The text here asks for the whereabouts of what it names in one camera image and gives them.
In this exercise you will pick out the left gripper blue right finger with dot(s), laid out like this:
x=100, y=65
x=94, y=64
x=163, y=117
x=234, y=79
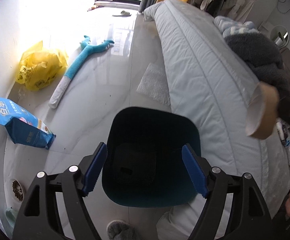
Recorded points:
x=197, y=168

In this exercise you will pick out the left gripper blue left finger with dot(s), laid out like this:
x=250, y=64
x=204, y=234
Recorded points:
x=91, y=166

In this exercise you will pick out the blue cartoon tissue packet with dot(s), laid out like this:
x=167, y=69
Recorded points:
x=283, y=130

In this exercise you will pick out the dark teal trash bin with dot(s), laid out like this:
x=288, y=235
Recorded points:
x=144, y=166

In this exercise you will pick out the grey fuzzy slipper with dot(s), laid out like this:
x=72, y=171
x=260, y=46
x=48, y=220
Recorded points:
x=120, y=230

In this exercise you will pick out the pet food bowl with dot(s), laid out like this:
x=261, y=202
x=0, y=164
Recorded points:
x=17, y=191

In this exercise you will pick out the blue pet food bag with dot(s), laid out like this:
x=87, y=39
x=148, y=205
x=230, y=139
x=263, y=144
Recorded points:
x=23, y=127

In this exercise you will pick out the light grey bed mattress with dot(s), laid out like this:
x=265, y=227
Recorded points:
x=209, y=84

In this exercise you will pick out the bubble wrap sheet on floor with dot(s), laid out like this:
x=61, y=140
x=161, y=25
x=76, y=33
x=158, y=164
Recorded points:
x=154, y=84

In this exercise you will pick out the yellow plastic bag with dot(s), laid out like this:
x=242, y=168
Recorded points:
x=39, y=67

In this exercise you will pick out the blue plush toy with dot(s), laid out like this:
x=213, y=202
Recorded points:
x=87, y=49

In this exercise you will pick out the dark grey fleece blanket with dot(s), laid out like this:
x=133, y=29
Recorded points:
x=265, y=60

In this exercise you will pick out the round vanity mirror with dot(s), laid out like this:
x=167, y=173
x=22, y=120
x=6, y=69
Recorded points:
x=280, y=36

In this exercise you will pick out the grey slipper by door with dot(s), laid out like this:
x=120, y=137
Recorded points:
x=123, y=13

